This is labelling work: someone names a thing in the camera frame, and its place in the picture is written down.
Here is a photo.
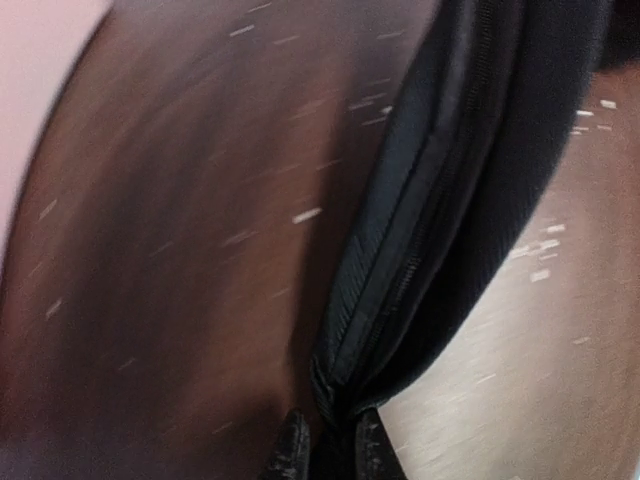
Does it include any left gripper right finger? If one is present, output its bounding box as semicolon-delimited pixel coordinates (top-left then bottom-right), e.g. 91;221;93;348
354;408;407;480

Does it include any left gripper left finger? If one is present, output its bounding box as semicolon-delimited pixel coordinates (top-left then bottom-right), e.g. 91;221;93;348
258;409;311;480

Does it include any black necktie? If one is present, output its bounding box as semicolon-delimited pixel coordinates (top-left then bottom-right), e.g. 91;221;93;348
308;1;639;479

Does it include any pink divided organizer tray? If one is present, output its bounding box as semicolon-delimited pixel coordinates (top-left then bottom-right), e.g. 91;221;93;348
0;0;112;248

